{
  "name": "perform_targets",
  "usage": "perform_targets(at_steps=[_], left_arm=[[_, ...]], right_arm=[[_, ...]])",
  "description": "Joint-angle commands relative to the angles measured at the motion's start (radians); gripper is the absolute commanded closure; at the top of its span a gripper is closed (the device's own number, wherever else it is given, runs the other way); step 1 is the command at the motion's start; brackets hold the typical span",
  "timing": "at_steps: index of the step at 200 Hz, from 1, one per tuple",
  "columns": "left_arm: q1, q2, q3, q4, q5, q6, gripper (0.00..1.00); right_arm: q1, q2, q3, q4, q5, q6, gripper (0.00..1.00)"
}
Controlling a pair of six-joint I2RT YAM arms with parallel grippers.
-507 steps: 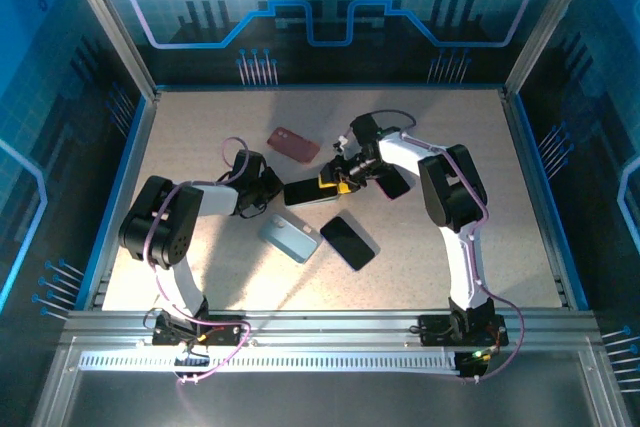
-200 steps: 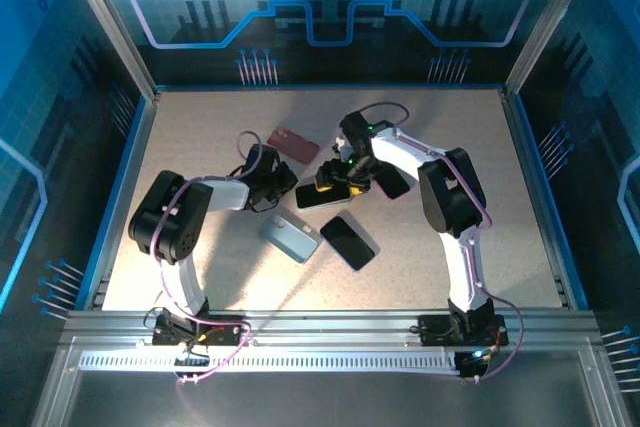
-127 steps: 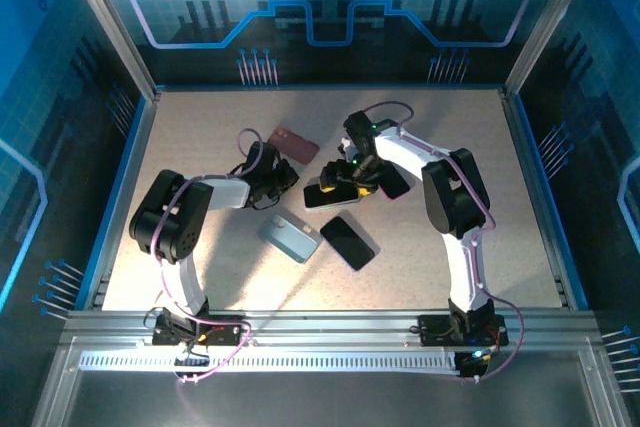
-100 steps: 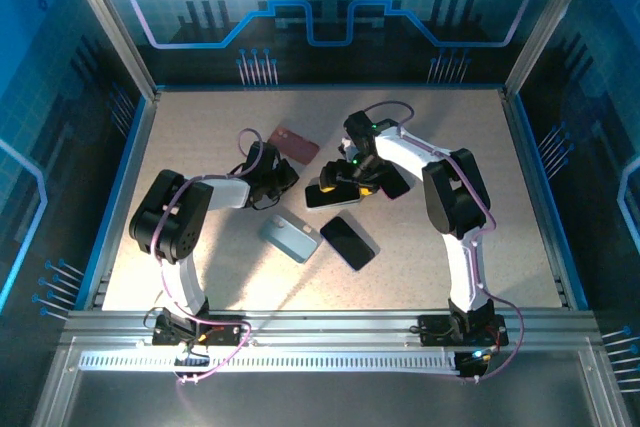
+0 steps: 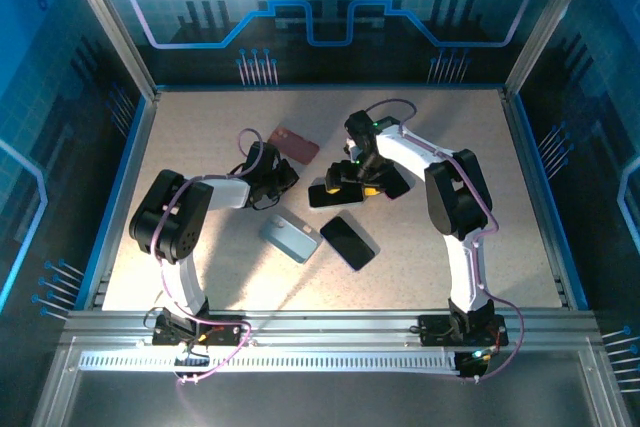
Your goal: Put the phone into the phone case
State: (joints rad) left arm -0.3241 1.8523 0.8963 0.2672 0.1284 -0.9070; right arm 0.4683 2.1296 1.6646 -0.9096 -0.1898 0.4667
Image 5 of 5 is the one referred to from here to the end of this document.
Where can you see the aluminium frame post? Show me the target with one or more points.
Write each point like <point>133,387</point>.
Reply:
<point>550,22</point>
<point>110,22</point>

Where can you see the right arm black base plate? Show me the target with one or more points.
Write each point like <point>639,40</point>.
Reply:
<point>435,332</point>

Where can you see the aluminium cross rail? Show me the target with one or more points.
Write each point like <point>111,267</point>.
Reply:
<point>325,327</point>

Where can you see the black controller board with led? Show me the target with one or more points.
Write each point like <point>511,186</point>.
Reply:
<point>475,364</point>

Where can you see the aluminium side rail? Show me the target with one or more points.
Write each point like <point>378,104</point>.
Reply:
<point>126,197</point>
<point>541,197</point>

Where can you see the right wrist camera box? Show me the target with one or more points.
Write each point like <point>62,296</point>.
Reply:
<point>354,152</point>

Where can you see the grey blue phone case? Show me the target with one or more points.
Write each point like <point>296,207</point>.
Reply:
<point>345,204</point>

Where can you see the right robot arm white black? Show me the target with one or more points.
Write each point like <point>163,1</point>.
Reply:
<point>455,197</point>

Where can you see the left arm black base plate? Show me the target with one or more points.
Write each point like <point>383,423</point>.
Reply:
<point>225,336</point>

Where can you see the grey metal panel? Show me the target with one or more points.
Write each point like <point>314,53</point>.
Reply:
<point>325,402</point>

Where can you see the light blue phone case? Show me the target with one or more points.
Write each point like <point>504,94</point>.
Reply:
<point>290,239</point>

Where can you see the black phone pink frame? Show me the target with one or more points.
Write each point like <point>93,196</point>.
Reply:
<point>399,187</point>

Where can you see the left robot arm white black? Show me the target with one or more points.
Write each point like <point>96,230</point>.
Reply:
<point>170,217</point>

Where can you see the red phone case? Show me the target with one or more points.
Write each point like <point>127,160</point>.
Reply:
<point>300,147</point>

